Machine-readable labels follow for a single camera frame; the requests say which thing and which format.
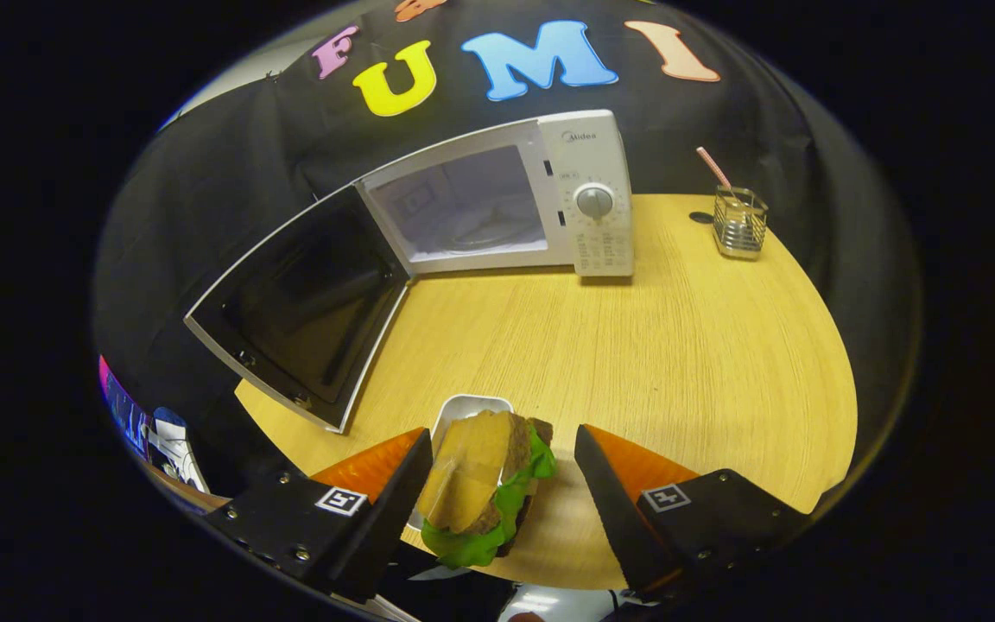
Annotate computer screen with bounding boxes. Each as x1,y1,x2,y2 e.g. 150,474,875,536
98,354,153,459

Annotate wire mesh holder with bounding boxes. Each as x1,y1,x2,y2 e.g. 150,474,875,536
712,187,769,261

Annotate toy sandwich with lettuce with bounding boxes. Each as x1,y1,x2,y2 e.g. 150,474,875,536
417,410,559,569

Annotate white rectangular tray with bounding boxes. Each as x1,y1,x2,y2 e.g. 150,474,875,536
407,394,516,532

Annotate white and blue object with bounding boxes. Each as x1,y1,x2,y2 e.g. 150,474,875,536
148,406,209,493

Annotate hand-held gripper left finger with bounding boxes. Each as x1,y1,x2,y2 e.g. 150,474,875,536
202,428,435,606

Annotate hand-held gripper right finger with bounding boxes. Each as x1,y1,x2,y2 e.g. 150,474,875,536
573,423,814,606

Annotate white microwave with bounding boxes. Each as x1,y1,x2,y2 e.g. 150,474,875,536
184,109,635,434

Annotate pink striped straw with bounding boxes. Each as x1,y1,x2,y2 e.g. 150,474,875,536
695,146,733,193

